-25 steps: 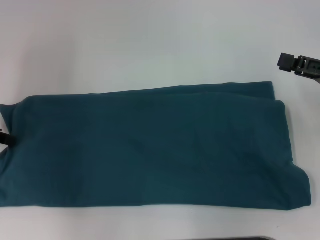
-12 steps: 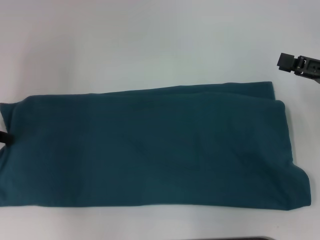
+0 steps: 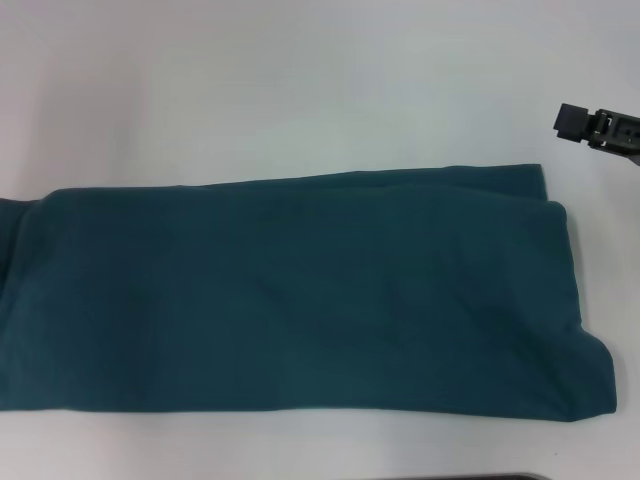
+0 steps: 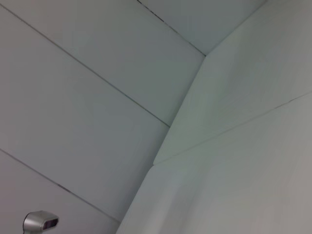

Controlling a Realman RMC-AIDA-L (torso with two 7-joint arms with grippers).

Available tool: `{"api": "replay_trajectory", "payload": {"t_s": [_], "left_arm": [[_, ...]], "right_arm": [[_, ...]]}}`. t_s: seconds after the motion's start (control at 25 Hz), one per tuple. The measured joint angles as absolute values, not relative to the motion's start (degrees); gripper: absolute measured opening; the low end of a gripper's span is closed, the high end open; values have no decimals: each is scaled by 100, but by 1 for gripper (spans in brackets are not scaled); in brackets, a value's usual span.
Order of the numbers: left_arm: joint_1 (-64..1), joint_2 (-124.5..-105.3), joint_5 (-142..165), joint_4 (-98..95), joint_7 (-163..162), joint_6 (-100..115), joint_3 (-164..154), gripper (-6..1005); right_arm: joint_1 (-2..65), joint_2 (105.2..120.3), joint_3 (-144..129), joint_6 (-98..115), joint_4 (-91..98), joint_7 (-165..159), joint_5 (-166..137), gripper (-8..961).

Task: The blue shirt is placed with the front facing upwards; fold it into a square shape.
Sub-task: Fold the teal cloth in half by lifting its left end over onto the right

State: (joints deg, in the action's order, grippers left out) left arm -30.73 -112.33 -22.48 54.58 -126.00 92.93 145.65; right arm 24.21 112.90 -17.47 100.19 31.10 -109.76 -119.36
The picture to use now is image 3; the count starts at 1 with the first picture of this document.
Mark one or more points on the dark robot torso part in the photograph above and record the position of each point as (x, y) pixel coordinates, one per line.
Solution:
(495, 477)

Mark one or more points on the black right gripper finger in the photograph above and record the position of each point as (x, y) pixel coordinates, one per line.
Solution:
(590, 127)

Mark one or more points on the teal t-shirt with beige print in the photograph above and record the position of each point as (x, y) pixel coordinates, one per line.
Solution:
(300, 300)

